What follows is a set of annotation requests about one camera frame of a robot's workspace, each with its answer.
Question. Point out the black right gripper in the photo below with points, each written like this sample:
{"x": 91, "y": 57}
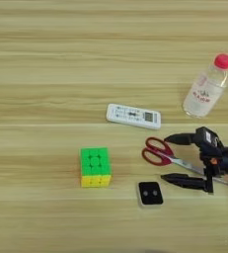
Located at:
{"x": 225, "y": 161}

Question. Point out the small black square device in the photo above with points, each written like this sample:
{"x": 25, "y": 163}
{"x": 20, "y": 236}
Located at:
{"x": 150, "y": 193}

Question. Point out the clear bottle red cap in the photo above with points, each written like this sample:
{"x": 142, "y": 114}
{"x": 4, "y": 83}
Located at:
{"x": 204, "y": 95}

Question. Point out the colourful puzzle cube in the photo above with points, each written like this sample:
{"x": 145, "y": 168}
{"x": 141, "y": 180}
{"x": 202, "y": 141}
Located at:
{"x": 95, "y": 164}

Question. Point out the white remote control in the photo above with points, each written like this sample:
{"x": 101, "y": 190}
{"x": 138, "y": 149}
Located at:
{"x": 132, "y": 116}

